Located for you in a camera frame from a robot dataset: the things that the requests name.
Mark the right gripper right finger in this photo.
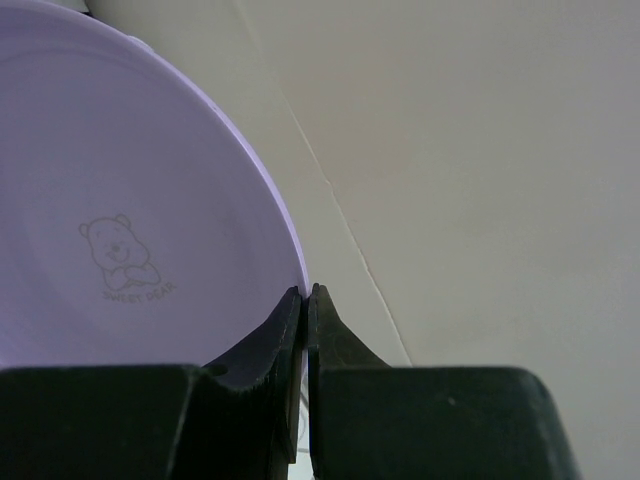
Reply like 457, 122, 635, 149
307, 283, 389, 478

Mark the purple round plate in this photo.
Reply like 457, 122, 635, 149
1, 1, 309, 367

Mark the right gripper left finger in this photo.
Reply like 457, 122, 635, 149
199, 287, 303, 463

